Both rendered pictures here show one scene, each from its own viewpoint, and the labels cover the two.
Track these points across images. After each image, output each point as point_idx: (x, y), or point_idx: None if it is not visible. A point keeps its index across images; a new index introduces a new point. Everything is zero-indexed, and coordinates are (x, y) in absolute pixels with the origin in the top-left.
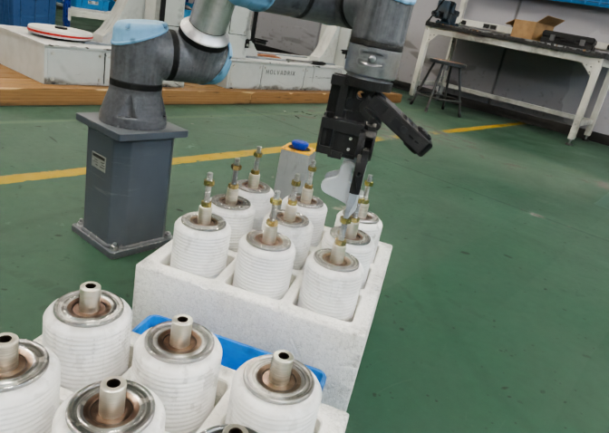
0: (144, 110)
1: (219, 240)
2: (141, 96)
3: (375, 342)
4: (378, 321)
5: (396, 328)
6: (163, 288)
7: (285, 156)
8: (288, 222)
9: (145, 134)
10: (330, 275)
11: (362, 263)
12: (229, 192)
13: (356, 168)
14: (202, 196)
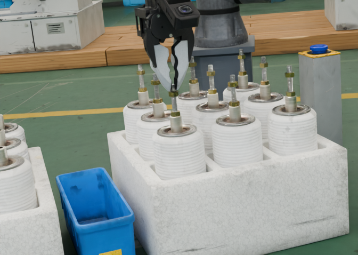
0: (211, 30)
1: (139, 116)
2: (210, 19)
3: (304, 250)
4: (343, 239)
5: (352, 248)
6: (113, 150)
7: (300, 61)
8: (204, 108)
9: (208, 50)
10: (153, 138)
11: (229, 143)
12: (189, 86)
13: (144, 45)
14: (355, 123)
